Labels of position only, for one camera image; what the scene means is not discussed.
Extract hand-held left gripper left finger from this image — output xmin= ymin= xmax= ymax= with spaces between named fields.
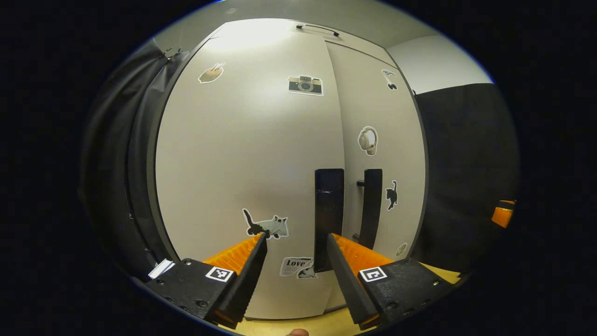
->
xmin=149 ymin=232 xmax=269 ymax=329

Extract black backdrop cloth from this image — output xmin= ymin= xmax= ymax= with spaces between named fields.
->
xmin=77 ymin=40 xmax=521 ymax=280

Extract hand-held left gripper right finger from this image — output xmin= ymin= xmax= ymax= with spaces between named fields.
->
xmin=326 ymin=233 xmax=455 ymax=331

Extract black drawer handle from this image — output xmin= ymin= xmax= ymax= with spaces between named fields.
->
xmin=296 ymin=24 xmax=340 ymax=37

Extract black right door handle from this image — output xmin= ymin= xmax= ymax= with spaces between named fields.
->
xmin=357 ymin=168 xmax=383 ymax=250

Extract white and grey cabinet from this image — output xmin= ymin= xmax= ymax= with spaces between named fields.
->
xmin=126 ymin=19 xmax=430 ymax=322

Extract white cabinet door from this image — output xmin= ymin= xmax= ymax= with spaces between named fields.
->
xmin=155 ymin=19 xmax=346 ymax=320
xmin=325 ymin=41 xmax=427 ymax=311

